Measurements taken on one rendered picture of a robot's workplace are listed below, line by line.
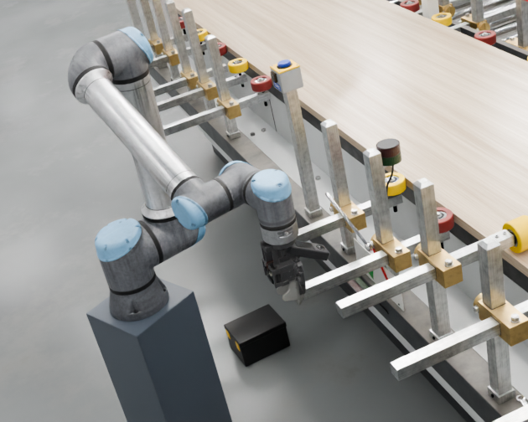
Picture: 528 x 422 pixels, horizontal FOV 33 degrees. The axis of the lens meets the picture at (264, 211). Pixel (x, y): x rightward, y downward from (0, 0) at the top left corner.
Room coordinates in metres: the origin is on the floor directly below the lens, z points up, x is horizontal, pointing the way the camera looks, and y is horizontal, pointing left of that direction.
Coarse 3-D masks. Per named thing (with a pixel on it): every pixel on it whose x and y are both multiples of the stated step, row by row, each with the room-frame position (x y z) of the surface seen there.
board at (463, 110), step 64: (192, 0) 4.42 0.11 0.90; (256, 0) 4.17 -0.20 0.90; (320, 0) 3.96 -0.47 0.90; (384, 0) 3.76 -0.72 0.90; (256, 64) 3.35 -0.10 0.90; (320, 64) 3.20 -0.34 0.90; (384, 64) 3.05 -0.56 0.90; (448, 64) 2.92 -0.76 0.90; (512, 64) 2.80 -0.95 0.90; (384, 128) 2.55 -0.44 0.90; (448, 128) 2.45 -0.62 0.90; (512, 128) 2.35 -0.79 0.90; (448, 192) 2.08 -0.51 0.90; (512, 192) 2.01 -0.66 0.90; (512, 256) 1.73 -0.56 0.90
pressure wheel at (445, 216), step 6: (438, 210) 2.00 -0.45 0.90; (444, 210) 1.99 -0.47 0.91; (450, 210) 1.98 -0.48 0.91; (438, 216) 1.97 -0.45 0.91; (444, 216) 1.96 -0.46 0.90; (450, 216) 1.95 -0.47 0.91; (438, 222) 1.94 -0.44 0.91; (444, 222) 1.93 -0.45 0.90; (450, 222) 1.94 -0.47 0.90; (444, 228) 1.93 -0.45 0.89; (450, 228) 1.94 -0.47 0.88
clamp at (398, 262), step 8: (376, 240) 1.97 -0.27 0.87; (392, 240) 1.96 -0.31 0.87; (376, 248) 1.97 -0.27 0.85; (384, 248) 1.93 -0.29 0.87; (392, 248) 1.92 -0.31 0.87; (392, 256) 1.89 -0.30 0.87; (400, 256) 1.88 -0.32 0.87; (408, 256) 1.89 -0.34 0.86; (392, 264) 1.89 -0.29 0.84; (400, 264) 1.88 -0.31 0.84; (408, 264) 1.89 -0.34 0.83
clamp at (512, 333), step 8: (480, 296) 1.52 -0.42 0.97; (480, 304) 1.50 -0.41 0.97; (504, 304) 1.48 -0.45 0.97; (480, 312) 1.50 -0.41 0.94; (488, 312) 1.47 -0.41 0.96; (496, 312) 1.46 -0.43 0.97; (504, 312) 1.45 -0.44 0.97; (512, 312) 1.44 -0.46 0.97; (520, 312) 1.44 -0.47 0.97; (496, 320) 1.44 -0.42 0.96; (504, 320) 1.43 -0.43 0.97; (520, 320) 1.42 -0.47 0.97; (504, 328) 1.42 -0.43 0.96; (512, 328) 1.40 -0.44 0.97; (520, 328) 1.41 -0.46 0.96; (504, 336) 1.42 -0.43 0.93; (512, 336) 1.40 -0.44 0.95; (520, 336) 1.41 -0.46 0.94; (512, 344) 1.40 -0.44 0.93
